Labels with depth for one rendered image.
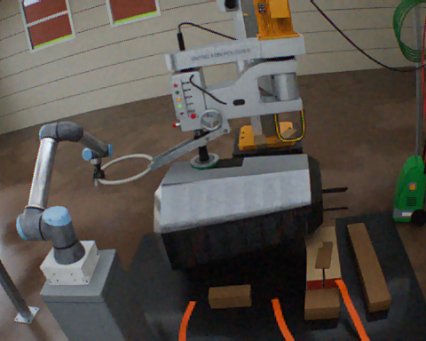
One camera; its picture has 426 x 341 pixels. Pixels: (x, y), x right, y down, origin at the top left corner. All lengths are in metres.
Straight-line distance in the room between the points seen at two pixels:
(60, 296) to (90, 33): 7.57
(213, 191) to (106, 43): 6.73
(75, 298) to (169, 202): 1.08
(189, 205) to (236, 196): 0.32
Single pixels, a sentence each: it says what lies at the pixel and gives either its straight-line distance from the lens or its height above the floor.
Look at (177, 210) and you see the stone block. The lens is 2.69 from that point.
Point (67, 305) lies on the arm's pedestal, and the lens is 2.13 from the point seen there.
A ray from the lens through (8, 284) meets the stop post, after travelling 3.26.
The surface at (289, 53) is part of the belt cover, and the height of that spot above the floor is 1.62.
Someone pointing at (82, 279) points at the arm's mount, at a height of 0.88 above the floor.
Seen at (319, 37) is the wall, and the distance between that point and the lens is 8.80.
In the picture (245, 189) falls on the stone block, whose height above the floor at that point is 0.79.
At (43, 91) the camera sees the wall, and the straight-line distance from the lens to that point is 9.85.
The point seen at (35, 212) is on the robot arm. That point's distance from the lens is 2.09.
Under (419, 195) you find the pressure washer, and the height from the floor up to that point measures 0.30.
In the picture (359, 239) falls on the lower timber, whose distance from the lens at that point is 3.17.
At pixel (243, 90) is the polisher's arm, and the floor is 1.40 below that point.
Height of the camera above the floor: 2.07
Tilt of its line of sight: 26 degrees down
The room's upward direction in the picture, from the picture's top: 11 degrees counter-clockwise
